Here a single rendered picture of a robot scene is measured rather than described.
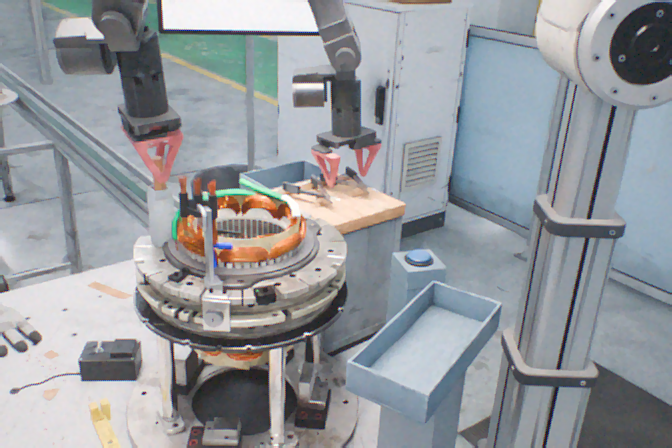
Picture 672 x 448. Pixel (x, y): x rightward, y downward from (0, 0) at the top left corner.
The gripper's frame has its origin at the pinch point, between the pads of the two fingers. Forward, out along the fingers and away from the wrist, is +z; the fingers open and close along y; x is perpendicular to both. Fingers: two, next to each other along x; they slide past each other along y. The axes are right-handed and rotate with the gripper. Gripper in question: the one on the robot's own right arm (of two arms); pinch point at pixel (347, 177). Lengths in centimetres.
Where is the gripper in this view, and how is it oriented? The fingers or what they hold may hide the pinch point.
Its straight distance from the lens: 131.7
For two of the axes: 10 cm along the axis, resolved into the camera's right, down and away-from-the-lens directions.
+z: 0.2, 9.0, 4.3
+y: -7.7, 2.9, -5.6
